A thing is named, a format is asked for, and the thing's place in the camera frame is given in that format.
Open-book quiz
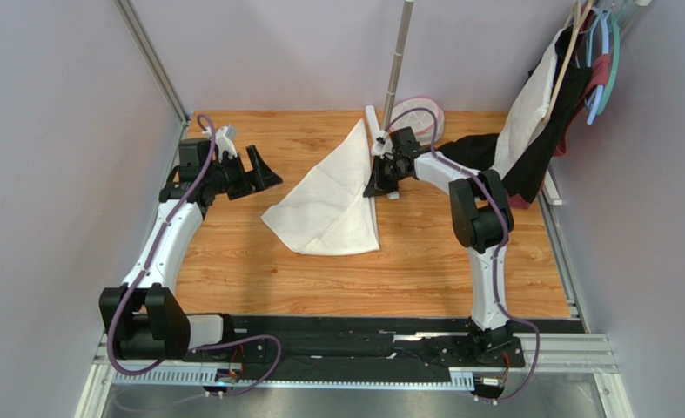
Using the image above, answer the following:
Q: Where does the white cloth napkin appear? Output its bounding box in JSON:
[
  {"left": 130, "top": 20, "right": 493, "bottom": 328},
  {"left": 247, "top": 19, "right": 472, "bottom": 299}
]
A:
[{"left": 261, "top": 119, "right": 380, "bottom": 256}]

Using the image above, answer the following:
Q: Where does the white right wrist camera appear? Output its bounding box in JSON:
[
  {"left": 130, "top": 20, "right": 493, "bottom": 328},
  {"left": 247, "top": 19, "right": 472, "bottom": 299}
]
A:
[{"left": 371, "top": 135, "right": 393, "bottom": 157}]

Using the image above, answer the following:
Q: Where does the wooden hanger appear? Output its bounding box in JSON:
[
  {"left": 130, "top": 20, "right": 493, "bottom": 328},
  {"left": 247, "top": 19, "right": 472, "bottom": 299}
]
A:
[{"left": 541, "top": 0, "right": 594, "bottom": 125}]

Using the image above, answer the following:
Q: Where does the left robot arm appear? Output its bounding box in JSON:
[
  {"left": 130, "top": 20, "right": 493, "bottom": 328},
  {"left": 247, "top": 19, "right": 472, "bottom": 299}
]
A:
[{"left": 98, "top": 138, "right": 283, "bottom": 361}]

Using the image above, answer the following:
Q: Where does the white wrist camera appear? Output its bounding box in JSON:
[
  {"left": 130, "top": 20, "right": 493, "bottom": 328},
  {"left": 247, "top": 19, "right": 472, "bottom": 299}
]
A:
[
  {"left": 215, "top": 124, "right": 238, "bottom": 161},
  {"left": 371, "top": 135, "right": 393, "bottom": 157}
]

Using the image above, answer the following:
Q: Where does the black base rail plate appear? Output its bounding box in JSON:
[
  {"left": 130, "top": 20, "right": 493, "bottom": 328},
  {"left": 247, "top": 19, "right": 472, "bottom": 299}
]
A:
[{"left": 183, "top": 315, "right": 583, "bottom": 384}]

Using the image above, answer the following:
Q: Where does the green plastic hanger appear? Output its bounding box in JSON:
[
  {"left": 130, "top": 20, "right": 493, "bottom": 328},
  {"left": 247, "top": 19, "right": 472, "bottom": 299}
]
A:
[{"left": 593, "top": 1, "right": 628, "bottom": 117}]

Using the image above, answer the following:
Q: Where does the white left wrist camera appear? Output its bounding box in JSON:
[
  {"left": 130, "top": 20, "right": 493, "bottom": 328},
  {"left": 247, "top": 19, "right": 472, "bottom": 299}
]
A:
[{"left": 215, "top": 124, "right": 238, "bottom": 161}]

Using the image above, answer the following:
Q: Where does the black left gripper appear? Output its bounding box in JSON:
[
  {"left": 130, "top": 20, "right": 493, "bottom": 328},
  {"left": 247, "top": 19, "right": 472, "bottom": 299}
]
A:
[{"left": 205, "top": 145, "right": 281, "bottom": 201}]

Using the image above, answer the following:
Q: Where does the black hanging garment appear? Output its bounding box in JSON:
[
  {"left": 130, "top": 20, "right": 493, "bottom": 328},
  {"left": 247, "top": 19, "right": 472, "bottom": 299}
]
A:
[{"left": 502, "top": 27, "right": 592, "bottom": 209}]

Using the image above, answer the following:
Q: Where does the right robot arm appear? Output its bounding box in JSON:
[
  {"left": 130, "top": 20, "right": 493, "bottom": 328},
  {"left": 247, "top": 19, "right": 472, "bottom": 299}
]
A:
[{"left": 363, "top": 128, "right": 514, "bottom": 364}]

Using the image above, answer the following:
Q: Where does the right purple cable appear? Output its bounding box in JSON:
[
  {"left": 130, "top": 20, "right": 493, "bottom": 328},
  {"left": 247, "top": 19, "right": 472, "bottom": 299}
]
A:
[{"left": 381, "top": 107, "right": 541, "bottom": 404}]

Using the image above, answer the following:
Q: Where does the white stand with metal pole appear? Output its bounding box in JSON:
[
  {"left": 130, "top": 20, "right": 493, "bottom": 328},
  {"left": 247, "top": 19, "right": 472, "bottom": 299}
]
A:
[{"left": 364, "top": 0, "right": 416, "bottom": 200}]

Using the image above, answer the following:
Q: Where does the dark red hanging garment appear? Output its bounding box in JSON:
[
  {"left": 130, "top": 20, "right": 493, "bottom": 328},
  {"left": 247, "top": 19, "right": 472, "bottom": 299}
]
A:
[{"left": 554, "top": 53, "right": 611, "bottom": 157}]

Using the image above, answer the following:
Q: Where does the aluminium frame rail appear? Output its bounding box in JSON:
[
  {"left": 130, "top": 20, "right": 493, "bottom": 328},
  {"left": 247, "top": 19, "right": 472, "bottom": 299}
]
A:
[{"left": 113, "top": 0, "right": 191, "bottom": 128}]

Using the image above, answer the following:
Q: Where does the white hanging towel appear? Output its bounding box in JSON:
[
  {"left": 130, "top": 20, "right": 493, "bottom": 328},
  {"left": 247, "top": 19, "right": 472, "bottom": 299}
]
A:
[{"left": 492, "top": 30, "right": 563, "bottom": 180}]

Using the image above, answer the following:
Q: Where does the black cloth on table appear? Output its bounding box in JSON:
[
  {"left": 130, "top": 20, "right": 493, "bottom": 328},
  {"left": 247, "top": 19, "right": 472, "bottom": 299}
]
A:
[{"left": 437, "top": 133, "right": 499, "bottom": 171}]

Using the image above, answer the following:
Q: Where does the blue plastic hanger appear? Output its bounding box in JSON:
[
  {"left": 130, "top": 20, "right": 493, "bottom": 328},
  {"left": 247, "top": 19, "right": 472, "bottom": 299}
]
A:
[{"left": 583, "top": 6, "right": 611, "bottom": 125}]

